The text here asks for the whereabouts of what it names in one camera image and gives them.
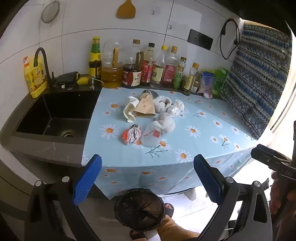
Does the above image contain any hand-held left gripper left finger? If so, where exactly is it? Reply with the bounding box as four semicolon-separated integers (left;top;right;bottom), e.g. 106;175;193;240
24;154;102;241

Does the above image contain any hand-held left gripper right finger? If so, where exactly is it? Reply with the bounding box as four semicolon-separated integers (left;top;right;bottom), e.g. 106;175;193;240
194;154;274;241

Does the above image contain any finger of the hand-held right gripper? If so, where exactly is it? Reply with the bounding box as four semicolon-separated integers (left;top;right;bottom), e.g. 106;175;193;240
255;144;292;161
251;148;286;172

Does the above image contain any black mesh wastebasket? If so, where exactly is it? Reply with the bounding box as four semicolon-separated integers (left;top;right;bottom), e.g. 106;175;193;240
114;188;165;232

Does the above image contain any white tissue wad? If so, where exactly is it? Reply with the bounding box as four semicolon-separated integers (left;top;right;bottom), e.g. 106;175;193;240
152;95;173;114
155;113;176;133

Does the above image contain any clear plastic wrap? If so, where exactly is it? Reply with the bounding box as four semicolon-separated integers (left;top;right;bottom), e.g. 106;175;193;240
167;99;186;118

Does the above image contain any crushed white carton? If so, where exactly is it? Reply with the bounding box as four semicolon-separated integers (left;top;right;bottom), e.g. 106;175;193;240
123;95;140;123

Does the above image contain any person's right hand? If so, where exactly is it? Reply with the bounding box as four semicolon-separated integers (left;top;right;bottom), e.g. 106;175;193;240
269;173;296;216

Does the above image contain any blue daisy print tablecloth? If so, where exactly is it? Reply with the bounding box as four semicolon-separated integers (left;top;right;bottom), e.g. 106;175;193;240
81;87;258;200

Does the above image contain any person's foot in sandal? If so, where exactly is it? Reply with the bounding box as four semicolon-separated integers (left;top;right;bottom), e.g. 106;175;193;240
162;202;175;218
129;229;149;241

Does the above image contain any orange and white crumpled wrapper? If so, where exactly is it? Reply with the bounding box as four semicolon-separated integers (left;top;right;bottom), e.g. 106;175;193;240
122;124;142;145

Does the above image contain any person's leg in tan pants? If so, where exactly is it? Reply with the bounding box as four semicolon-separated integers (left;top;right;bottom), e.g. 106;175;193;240
157;216;201;241

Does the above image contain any black sink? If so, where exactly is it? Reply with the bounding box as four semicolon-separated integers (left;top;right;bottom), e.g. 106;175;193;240
11;89;102;145

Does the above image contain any patterned blue woven cloth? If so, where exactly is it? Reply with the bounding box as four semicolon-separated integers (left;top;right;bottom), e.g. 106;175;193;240
220;20;293;140

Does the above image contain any green packet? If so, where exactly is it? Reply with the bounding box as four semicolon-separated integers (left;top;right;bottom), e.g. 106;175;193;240
212;67;229;98

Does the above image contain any brown paper bag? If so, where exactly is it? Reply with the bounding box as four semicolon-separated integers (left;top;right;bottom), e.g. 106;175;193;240
132;92;157;119

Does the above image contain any blue and white packet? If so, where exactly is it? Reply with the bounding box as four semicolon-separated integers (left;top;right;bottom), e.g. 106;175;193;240
200;70;216;99

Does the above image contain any metal soap dispenser pump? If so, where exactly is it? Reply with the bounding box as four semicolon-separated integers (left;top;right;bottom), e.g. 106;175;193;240
89;75;105;90

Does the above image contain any small yellow label bottle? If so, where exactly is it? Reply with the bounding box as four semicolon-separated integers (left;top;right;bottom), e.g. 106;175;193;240
182;62;200;96

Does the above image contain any grey crumpled wrapper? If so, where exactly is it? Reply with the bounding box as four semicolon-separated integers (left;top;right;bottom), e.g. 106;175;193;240
141;90;159;99

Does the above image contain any small green label bottle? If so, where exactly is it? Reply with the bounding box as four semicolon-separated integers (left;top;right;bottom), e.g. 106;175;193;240
172;57;187;90

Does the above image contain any large clear oil jug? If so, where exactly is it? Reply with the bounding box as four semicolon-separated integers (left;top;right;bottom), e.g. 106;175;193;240
101;40;123;89

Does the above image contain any dark soy sauce jug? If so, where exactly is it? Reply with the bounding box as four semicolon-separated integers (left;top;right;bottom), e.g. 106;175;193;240
122;39;143;89

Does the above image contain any gold cap red label bottle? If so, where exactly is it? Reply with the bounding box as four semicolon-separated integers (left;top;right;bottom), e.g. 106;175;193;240
162;46;179;89

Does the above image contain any yellow dish soap bottle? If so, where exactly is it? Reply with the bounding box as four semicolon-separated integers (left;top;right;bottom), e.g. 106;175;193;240
23;55;48;99

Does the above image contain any yellow cap white label bottle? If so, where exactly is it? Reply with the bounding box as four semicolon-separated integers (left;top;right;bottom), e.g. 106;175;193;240
150;45;167;89

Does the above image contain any green and yellow sauce bottle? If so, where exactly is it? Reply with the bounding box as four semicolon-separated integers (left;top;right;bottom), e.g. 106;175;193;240
89;36;102;80

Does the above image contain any black cap red label bottle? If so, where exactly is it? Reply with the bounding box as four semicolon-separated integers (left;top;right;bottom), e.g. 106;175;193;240
140;42;155;87

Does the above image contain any black faucet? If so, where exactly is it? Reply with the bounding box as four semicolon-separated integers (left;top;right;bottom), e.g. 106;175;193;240
34;47;55;89

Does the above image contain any round metal strainer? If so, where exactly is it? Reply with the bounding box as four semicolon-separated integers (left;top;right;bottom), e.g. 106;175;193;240
41;0;61;24

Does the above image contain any black cable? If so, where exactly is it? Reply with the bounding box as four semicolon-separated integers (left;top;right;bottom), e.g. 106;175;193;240
219;18;241;60

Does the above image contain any black wall socket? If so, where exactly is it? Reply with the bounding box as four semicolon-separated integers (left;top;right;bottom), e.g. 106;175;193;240
187;29;214;51

